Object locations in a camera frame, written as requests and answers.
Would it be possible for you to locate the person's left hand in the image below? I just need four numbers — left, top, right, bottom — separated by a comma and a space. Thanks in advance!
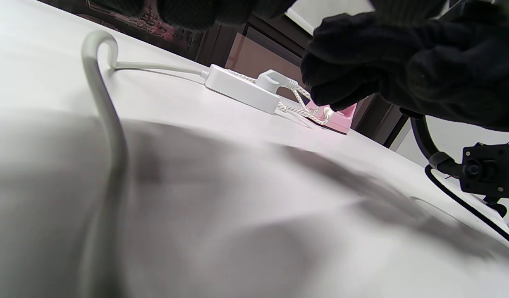
89, 0, 297, 30

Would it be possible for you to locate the person's right hand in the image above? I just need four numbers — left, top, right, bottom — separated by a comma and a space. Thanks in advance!
301, 0, 509, 133

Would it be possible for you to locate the white power strip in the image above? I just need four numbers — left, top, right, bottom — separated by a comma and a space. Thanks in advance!
203, 64, 281, 115

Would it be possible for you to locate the white braided iron cord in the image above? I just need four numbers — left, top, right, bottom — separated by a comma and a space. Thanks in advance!
227, 69, 335, 125

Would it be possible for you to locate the pink electric iron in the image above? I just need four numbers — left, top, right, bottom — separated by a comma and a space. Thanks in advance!
305, 99, 358, 135

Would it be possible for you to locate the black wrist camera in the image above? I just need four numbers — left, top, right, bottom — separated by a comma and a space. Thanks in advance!
460, 142, 509, 218

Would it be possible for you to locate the white power strip cable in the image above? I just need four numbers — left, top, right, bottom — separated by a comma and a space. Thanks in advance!
78, 30, 209, 298

